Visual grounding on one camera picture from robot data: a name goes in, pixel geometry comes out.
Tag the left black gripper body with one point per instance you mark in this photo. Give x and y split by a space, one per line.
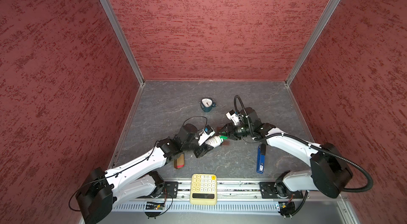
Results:
192 146

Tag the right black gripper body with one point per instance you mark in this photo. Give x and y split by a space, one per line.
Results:
239 130

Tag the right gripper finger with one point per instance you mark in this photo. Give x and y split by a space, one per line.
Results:
231 137
225 128

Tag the green cap white pill bottle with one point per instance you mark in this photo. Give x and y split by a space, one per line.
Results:
215 141

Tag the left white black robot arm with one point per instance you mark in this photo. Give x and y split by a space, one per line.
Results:
104 190

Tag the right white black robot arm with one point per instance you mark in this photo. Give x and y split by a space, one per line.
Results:
327 172

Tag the plaid glasses case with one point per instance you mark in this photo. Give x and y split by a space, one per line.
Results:
179 162

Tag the teal kitchen scale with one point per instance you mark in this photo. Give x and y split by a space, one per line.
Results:
207 104

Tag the yellow calculator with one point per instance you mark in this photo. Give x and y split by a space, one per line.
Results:
203 189

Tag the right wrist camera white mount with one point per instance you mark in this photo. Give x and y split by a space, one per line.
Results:
234 117

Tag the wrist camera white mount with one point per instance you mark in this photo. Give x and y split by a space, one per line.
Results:
207 133
234 117

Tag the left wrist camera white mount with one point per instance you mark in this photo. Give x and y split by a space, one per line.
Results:
207 133

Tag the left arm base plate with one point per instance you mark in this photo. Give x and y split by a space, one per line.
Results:
168 189

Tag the white slotted cable duct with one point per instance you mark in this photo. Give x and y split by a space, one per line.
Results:
249 207

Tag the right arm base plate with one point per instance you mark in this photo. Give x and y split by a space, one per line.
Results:
269 190

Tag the aluminium front rail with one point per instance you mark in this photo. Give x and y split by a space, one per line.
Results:
227 190

